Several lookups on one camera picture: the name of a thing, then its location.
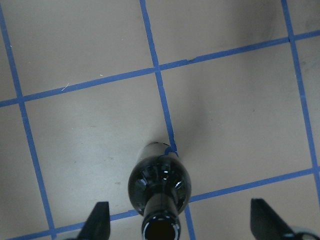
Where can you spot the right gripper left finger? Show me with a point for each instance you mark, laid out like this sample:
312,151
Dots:
98,224

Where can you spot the dark wine bottle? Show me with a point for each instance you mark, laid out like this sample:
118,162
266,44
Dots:
159,189

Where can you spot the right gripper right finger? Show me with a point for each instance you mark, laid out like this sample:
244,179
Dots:
266,224

